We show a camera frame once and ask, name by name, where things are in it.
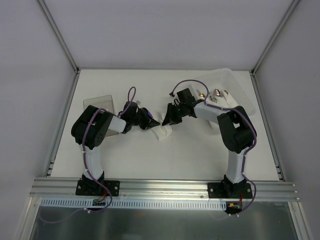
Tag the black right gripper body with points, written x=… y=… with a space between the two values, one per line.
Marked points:
x=175 y=114

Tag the green circuit board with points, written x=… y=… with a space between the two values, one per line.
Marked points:
x=98 y=201
x=237 y=205

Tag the silver fork in basket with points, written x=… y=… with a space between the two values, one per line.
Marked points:
x=213 y=97

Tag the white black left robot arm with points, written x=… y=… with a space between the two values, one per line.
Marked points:
x=90 y=129

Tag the silver spoon in basket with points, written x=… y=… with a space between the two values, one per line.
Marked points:
x=217 y=93

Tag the right aluminium frame post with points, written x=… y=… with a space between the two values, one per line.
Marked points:
x=275 y=35

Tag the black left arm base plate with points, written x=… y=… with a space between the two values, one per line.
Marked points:
x=88 y=187

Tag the white perforated plastic basket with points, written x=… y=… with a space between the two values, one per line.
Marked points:
x=224 y=79

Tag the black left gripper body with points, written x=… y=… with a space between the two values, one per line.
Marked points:
x=143 y=119

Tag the white slotted cable duct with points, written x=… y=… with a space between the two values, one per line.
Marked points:
x=153 y=204

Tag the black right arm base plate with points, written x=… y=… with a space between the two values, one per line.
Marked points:
x=223 y=190

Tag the aluminium front rail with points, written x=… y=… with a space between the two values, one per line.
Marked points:
x=152 y=189

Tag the left green circuit board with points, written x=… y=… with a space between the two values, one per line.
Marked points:
x=98 y=201

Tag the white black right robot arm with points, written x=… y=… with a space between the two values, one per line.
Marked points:
x=237 y=131

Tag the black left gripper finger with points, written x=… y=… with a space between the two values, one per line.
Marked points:
x=147 y=126
x=144 y=117

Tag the left aluminium frame post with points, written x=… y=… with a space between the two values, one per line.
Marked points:
x=57 y=33

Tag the aluminium frame post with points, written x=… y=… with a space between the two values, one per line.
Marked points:
x=275 y=35
x=57 y=33

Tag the right green circuit board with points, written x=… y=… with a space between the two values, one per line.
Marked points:
x=237 y=205

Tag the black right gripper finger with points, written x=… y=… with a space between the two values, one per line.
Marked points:
x=171 y=107
x=172 y=118

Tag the clear acrylic tray box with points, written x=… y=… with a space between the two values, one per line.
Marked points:
x=105 y=102

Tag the white paper napkin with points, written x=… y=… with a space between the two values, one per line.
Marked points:
x=161 y=132

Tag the rolled napkin in basket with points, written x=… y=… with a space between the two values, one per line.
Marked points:
x=231 y=102

